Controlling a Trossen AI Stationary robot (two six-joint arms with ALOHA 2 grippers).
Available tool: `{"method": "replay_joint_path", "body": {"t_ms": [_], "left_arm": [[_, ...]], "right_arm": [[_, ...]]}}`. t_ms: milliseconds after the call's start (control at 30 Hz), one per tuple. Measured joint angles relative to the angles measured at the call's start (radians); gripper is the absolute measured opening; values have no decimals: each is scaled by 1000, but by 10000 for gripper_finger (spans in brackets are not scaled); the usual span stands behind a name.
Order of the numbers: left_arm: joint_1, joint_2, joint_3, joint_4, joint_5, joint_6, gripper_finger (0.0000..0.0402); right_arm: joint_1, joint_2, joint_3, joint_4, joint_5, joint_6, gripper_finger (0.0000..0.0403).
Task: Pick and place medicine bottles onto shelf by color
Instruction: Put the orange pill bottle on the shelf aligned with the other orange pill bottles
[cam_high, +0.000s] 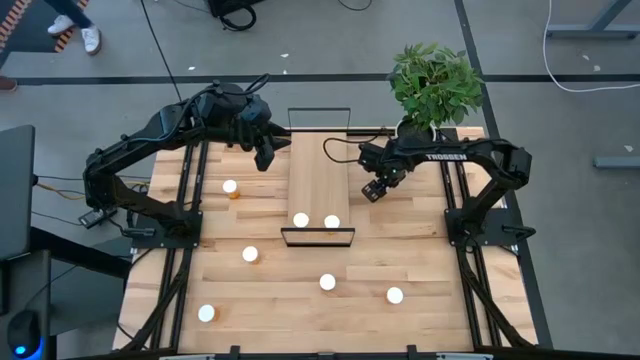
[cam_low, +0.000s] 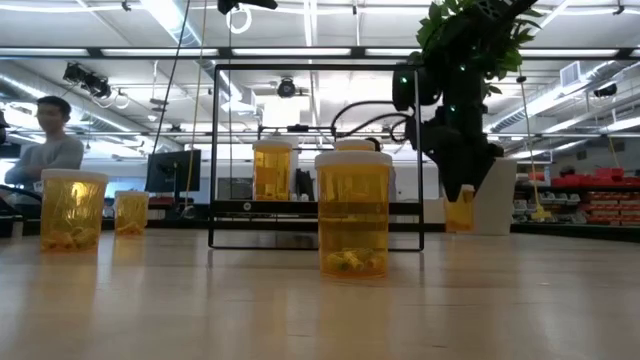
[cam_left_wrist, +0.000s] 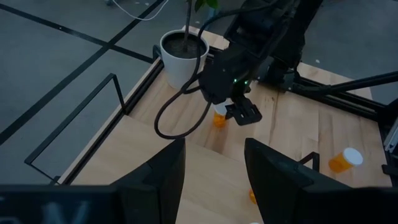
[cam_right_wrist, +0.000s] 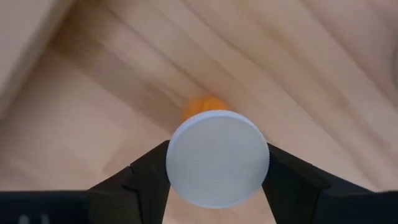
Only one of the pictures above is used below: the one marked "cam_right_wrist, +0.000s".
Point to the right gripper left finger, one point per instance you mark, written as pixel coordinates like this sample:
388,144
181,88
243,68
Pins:
140,193

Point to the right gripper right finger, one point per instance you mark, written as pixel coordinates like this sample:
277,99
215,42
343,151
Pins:
304,199

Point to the orange medicine bottle white cap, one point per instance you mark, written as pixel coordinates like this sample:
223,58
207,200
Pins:
217,158

